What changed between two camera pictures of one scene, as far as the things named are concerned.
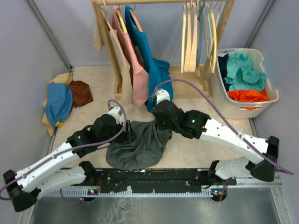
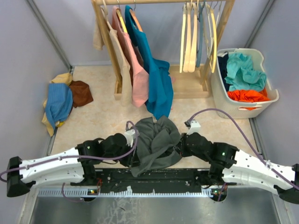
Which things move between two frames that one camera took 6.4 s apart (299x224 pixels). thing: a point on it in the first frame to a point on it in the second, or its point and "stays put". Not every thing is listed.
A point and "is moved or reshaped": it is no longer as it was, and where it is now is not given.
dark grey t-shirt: [146, 148] is moved or reshaped
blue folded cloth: [60, 102] stays put
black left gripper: [128, 136] to [132, 160]
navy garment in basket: [222, 60] stays put
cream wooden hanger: [184, 38] stays put
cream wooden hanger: [192, 67] stays put
